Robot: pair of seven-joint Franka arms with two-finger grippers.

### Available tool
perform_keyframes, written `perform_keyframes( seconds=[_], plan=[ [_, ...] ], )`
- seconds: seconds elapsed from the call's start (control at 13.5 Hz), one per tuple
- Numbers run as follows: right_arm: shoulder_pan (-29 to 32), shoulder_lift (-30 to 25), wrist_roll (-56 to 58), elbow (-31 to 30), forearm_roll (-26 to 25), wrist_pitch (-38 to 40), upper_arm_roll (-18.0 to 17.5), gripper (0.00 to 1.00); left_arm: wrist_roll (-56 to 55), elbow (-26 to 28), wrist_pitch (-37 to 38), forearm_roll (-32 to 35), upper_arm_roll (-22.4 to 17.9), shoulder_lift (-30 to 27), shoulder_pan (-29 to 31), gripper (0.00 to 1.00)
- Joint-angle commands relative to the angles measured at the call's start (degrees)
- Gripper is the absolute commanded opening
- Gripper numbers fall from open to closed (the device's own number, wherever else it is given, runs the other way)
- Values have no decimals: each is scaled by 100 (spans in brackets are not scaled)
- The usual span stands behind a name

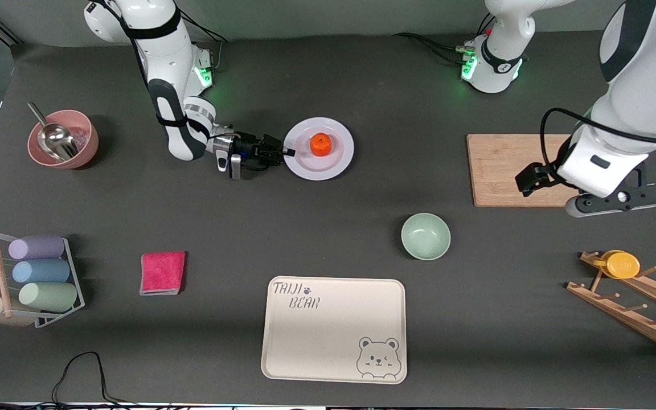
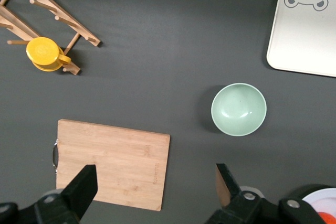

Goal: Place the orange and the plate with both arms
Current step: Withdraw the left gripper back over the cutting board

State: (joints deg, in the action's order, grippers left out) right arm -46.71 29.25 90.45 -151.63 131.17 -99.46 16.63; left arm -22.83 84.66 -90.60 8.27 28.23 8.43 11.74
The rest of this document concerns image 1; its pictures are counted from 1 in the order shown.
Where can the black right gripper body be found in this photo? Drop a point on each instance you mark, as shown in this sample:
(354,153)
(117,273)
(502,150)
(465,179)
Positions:
(247,150)

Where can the orange fruit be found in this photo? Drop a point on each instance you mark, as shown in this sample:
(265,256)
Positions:
(320,144)

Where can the white round plate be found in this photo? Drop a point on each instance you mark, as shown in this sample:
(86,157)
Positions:
(339,162)

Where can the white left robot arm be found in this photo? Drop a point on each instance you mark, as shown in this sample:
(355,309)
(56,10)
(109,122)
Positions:
(635,85)

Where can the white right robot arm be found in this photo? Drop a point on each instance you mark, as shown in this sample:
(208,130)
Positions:
(163,51)

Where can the yellow small plate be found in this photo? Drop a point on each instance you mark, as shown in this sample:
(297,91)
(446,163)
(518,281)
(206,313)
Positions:
(623,266)
(610,254)

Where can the wooden cutting board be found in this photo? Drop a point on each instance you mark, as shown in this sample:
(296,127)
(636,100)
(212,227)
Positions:
(499,171)

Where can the light green bowl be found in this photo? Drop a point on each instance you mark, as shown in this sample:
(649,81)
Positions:
(426,236)

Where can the pink folded cloth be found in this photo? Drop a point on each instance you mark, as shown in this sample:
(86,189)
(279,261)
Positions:
(163,273)

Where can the wooden dish rack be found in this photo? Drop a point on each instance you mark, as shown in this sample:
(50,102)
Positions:
(624,310)

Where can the pink ribbed bowl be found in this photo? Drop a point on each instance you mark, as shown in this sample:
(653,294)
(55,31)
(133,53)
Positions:
(90,145)

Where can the cream tray with bear print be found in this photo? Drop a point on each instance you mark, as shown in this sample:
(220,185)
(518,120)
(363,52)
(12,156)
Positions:
(328,336)

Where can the metal scoop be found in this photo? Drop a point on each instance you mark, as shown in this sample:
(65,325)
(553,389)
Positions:
(57,141)

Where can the purple cup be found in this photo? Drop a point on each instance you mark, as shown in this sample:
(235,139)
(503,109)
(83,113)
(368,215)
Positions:
(36,247)

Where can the blue cup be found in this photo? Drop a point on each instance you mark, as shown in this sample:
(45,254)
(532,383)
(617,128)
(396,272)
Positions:
(41,271)

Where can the green cup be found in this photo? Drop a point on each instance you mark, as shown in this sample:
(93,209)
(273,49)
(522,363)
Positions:
(48,296)

